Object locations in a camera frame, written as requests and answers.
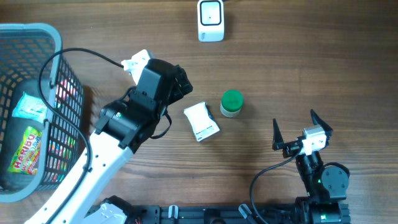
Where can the white snack packet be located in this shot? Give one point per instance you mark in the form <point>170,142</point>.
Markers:
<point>201,121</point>

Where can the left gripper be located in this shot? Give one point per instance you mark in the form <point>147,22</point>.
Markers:
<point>181,91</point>

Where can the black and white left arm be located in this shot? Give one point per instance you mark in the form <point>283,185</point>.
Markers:
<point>122,127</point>

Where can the white barcode scanner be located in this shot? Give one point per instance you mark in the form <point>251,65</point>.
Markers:
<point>210,20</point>

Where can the green lid jar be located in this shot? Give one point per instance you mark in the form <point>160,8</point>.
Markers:
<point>231,103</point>

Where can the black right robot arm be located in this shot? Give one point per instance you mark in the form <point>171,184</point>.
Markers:
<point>326,183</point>

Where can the Haribo gummy bag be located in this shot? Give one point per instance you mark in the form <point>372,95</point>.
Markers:
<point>25,159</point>

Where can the teal tissue packet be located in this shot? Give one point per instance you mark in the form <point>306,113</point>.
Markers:
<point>30,107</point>

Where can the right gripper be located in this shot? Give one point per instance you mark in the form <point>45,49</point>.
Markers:
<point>290,147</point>

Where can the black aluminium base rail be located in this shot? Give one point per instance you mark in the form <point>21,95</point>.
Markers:
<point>278,213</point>

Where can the grey plastic mesh basket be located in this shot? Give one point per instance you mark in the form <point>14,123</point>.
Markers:
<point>27,65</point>

